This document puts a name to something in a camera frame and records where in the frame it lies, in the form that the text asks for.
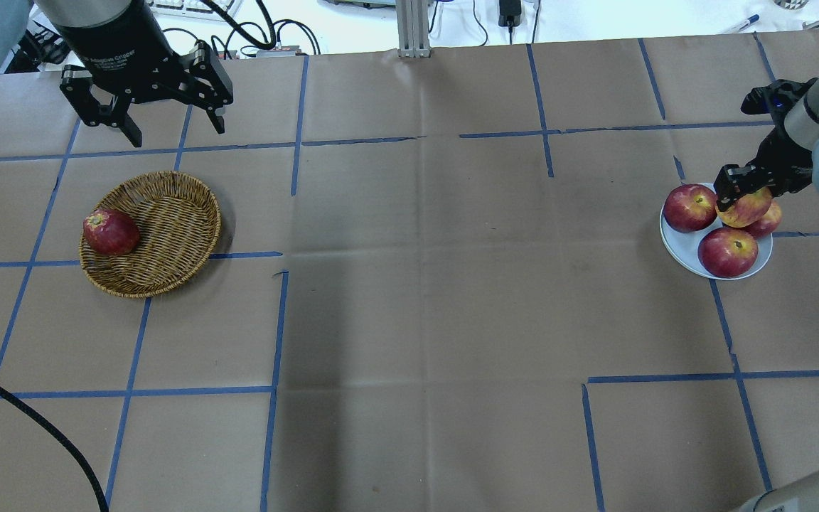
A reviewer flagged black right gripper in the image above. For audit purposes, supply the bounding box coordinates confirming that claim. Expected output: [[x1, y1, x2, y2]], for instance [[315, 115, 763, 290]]
[[714, 78, 817, 212]]

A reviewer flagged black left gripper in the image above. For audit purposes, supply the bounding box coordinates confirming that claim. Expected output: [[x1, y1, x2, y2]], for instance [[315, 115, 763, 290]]
[[50, 1, 234, 149]]

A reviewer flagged red yellow apple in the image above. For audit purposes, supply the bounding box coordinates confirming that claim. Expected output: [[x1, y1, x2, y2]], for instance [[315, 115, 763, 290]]
[[715, 187, 773, 229]]

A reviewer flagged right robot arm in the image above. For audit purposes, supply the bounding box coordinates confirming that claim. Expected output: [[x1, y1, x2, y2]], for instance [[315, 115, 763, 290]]
[[714, 78, 819, 211]]

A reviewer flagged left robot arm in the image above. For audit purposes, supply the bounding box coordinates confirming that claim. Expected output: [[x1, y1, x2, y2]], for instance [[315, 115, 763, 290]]
[[0, 1, 234, 148]]

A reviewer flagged woven wicker basket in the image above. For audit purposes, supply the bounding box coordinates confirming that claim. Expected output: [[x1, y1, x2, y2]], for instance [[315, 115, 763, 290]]
[[78, 171, 222, 299]]

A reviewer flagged dark red apple on plate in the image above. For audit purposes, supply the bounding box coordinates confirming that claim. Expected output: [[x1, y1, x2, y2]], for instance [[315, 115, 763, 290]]
[[697, 227, 759, 279]]

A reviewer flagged red apple in basket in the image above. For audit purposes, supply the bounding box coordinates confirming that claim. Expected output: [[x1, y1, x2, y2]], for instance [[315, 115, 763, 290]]
[[82, 208, 141, 256]]

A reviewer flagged light blue plate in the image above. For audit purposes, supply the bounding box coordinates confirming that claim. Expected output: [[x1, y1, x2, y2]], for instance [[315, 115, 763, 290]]
[[659, 183, 773, 281]]

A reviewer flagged white keyboard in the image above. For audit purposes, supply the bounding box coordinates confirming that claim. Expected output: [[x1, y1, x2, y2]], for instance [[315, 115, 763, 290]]
[[145, 1, 243, 21]]

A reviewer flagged black power adapter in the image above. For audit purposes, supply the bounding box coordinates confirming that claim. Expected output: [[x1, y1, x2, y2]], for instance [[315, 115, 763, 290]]
[[498, 0, 523, 30]]

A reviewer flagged aluminium frame post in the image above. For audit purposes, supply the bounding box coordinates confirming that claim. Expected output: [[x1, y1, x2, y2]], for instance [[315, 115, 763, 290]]
[[395, 0, 430, 58]]

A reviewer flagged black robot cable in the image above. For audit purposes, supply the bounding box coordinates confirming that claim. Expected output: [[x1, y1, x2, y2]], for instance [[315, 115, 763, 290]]
[[0, 359, 110, 512]]

